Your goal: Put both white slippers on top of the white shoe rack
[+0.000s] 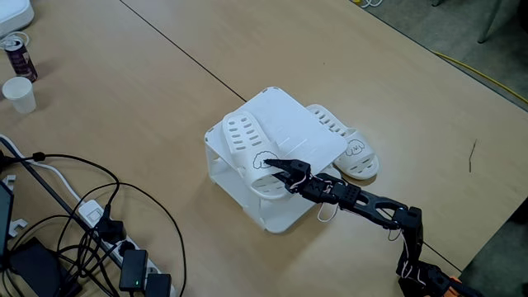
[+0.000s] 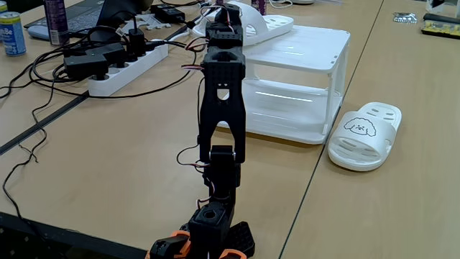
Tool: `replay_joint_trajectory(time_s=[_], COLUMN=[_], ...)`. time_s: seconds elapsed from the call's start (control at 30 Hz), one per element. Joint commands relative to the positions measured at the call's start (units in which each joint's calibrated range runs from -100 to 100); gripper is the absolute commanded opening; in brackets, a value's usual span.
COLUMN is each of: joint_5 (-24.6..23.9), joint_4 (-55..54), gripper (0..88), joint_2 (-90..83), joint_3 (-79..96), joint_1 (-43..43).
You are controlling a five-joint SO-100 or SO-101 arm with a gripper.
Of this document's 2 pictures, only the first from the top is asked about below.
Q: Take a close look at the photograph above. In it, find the yellow floor cable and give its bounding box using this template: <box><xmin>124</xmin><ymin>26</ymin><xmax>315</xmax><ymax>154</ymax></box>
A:
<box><xmin>431</xmin><ymin>49</ymin><xmax>528</xmax><ymax>105</ymax></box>

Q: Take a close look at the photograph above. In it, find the white paper cup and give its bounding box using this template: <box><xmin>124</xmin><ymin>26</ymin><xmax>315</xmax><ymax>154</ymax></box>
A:
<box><xmin>1</xmin><ymin>76</ymin><xmax>38</xmax><ymax>116</ymax></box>

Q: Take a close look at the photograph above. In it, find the black cable with ferrite bead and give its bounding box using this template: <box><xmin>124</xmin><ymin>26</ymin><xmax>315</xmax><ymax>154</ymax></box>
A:
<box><xmin>0</xmin><ymin>151</ymin><xmax>121</xmax><ymax>224</ymax></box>

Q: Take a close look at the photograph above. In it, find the white shoe rack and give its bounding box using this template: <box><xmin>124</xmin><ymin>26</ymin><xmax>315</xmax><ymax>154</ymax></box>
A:
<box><xmin>204</xmin><ymin>86</ymin><xmax>349</xmax><ymax>234</ymax></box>

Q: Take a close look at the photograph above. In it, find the dark purple drink can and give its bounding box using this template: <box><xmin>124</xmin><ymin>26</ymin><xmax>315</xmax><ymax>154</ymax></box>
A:
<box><xmin>2</xmin><ymin>35</ymin><xmax>39</xmax><ymax>83</ymax></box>

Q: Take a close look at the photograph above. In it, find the long looping black cable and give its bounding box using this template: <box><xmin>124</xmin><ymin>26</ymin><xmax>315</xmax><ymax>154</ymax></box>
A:
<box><xmin>57</xmin><ymin>181</ymin><xmax>188</xmax><ymax>297</ymax></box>

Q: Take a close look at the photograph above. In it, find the black wall plug charger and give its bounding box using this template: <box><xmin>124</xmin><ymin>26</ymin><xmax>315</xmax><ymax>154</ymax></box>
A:
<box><xmin>95</xmin><ymin>204</ymin><xmax>127</xmax><ymax>244</ymax></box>

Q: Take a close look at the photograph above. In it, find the white power strip cable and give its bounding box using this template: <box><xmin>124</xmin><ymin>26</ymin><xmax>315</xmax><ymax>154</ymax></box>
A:
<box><xmin>0</xmin><ymin>134</ymin><xmax>83</xmax><ymax>204</ymax></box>

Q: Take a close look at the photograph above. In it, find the white power strip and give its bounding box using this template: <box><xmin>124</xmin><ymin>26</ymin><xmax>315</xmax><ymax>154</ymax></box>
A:
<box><xmin>77</xmin><ymin>199</ymin><xmax>177</xmax><ymax>297</ymax></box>

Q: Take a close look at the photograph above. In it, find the black table cable channel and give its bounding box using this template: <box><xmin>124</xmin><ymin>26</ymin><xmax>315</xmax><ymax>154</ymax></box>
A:
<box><xmin>0</xmin><ymin>137</ymin><xmax>112</xmax><ymax>257</ymax></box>

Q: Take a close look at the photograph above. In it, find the white dog print slipper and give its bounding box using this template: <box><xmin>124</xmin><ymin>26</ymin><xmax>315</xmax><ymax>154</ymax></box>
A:
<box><xmin>304</xmin><ymin>103</ymin><xmax>380</xmax><ymax>181</ymax></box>
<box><xmin>221</xmin><ymin>110</ymin><xmax>295</xmax><ymax>201</ymax></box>

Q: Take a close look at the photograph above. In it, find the black power adapter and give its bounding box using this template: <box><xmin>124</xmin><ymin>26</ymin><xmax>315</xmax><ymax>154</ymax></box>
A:
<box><xmin>144</xmin><ymin>272</ymin><xmax>172</xmax><ymax>297</ymax></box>

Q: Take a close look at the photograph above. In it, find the dark laptop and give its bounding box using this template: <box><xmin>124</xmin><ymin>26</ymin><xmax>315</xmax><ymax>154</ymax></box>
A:
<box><xmin>0</xmin><ymin>180</ymin><xmax>15</xmax><ymax>259</ymax></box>

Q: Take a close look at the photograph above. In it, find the white flat device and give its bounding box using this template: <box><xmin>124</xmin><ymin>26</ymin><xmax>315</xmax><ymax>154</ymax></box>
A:
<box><xmin>0</xmin><ymin>0</ymin><xmax>35</xmax><ymax>39</ymax></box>

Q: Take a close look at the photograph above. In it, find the black flat box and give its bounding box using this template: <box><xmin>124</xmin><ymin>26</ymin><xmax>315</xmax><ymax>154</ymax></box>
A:
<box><xmin>7</xmin><ymin>236</ymin><xmax>83</xmax><ymax>297</ymax></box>

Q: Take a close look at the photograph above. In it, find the black adapter with green light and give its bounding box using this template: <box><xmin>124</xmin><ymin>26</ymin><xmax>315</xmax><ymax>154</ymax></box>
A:
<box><xmin>118</xmin><ymin>248</ymin><xmax>149</xmax><ymax>293</ymax></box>

